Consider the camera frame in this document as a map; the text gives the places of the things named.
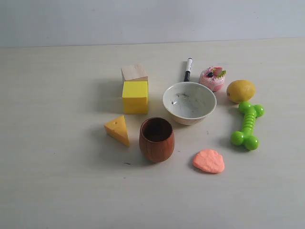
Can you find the yellow cube block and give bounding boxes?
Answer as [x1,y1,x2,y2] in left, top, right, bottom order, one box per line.
[122,81,148,115]

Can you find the yellow lemon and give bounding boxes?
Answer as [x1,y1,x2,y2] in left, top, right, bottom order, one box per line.
[226,80,255,104]

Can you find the orange toy piece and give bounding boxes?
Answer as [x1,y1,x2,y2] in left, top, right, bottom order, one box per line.
[193,149,225,174]

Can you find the brown wooden cup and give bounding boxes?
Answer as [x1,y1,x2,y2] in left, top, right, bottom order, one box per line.
[139,117,175,163]

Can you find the pink toy cupcake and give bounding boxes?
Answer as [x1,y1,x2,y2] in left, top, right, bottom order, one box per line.
[199,67,226,92]

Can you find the black and white marker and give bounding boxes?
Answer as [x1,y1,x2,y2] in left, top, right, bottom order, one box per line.
[183,58,193,82]

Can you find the yellow cheese wedge toy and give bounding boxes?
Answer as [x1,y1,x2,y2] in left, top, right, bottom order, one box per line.
[104,115,130,146]

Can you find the plain wooden cube block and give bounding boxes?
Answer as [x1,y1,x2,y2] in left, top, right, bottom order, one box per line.
[121,63,148,82]

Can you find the white ceramic bowl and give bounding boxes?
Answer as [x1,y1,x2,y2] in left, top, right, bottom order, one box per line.
[162,82,217,125]

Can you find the green bone dog toy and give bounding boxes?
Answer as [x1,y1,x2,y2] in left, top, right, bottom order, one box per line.
[231,102,265,150]

